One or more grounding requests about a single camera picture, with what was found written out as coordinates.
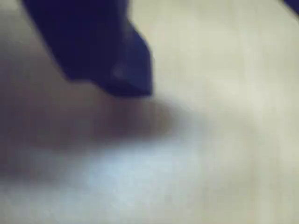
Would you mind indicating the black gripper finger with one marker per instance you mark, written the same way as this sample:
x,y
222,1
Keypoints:
x,y
93,46
294,4

